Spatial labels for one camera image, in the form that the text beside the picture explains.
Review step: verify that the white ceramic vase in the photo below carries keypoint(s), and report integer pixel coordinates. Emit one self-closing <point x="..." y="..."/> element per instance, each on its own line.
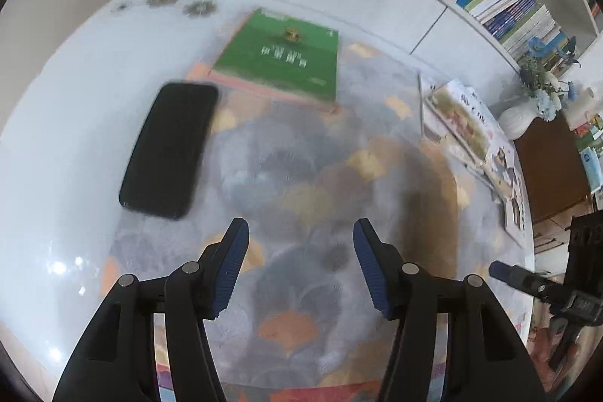
<point x="516" y="122"/>

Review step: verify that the green cover book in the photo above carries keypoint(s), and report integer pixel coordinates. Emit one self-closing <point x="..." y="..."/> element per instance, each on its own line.
<point x="282" y="53"/>

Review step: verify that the row of blue white books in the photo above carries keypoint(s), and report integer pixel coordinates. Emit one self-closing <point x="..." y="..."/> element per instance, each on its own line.
<point x="513" y="6"/>

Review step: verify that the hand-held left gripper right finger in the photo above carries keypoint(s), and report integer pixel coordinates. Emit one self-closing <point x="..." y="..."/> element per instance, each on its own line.
<point x="372" y="272"/>

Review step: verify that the landscape cover picture book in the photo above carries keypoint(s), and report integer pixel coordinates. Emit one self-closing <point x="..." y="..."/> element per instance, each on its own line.
<point x="464" y="119"/>

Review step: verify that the white paper roll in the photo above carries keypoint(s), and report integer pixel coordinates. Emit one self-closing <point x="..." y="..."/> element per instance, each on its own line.
<point x="579" y="105"/>

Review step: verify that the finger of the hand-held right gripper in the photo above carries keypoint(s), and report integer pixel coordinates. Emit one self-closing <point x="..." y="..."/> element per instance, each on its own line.
<point x="523" y="277"/>

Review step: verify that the ginkgo leaf patterned table mat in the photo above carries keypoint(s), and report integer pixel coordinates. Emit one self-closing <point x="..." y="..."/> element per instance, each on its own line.
<point x="329" y="176"/>

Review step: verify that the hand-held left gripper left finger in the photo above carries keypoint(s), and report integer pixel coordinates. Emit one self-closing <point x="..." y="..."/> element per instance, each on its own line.
<point x="231" y="263"/>

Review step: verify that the blue packet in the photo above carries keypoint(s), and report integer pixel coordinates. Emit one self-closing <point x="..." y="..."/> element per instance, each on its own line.
<point x="592" y="166"/>

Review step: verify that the black smartphone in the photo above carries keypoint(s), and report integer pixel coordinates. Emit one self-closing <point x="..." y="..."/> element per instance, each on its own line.
<point x="165" y="147"/>

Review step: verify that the blue artificial flower bouquet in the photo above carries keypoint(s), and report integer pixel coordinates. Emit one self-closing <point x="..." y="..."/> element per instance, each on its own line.
<point x="546" y="77"/>

